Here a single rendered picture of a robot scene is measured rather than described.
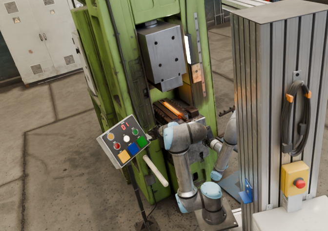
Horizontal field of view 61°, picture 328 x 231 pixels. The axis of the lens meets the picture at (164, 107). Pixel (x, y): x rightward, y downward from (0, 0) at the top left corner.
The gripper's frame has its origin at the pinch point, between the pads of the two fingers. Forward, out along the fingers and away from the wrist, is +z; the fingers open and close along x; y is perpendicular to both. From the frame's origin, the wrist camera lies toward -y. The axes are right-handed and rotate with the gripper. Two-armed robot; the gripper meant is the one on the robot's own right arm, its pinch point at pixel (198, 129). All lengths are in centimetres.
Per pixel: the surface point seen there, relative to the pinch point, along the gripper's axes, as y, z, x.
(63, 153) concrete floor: 101, 211, -112
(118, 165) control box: 3, 4, -69
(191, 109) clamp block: 2.2, 34.9, 14.3
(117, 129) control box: -17, 19, -59
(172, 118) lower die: 1.2, 31.3, -7.6
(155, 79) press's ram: -40, 31, -16
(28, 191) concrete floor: 101, 157, -164
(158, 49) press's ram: -63, 31, -9
